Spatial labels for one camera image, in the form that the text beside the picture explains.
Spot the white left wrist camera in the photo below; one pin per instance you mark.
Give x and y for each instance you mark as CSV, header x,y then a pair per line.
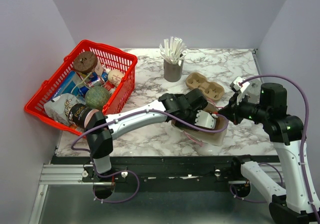
x,y
205,120

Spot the red and white can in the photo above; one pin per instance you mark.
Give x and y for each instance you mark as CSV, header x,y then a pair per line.
x,y
109,86

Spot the cream bottle with pink print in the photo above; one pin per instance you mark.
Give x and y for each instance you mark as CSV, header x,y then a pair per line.
x,y
114,76

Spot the blue drink can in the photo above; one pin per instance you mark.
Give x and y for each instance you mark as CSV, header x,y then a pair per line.
x,y
83,90

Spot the grey straw holder can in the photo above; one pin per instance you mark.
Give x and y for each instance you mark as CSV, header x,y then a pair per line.
x,y
172,72

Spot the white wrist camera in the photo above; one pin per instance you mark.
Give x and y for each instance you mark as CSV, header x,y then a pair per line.
x,y
205,120
240,87

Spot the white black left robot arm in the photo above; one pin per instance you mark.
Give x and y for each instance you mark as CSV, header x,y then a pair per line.
x,y
113,126

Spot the white wrapped straws bunch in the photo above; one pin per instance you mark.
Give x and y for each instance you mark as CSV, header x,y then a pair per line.
x,y
173,50

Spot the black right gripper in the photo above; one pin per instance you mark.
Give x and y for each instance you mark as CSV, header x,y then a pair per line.
x,y
231,110

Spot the white grey snack bag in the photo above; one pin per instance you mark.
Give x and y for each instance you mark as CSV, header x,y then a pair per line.
x,y
59,107

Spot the black Force tub pink lid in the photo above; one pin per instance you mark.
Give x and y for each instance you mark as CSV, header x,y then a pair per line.
x,y
79,115

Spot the green round melon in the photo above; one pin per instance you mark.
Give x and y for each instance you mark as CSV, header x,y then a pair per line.
x,y
97,97

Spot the aluminium extrusion rail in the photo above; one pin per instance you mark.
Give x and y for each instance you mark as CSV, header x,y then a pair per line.
x,y
60,175

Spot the blue flat box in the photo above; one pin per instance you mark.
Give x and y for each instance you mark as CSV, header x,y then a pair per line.
x,y
68,86

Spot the black table front rail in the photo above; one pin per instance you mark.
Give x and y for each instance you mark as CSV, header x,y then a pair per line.
x,y
162,174

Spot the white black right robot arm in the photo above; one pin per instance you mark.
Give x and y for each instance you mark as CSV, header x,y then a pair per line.
x,y
297,201

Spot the brown lidded round jar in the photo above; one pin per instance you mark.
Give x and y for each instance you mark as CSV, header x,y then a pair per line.
x,y
85,62

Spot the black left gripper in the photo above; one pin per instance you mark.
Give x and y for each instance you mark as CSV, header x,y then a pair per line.
x,y
195,111

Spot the pink beige paper bag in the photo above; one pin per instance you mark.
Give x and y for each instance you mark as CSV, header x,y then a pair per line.
x,y
200,137

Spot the brown cardboard cup carrier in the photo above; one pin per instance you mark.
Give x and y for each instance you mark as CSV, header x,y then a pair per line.
x,y
210,89

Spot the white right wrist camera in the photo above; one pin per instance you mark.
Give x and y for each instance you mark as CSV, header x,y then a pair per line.
x,y
240,87

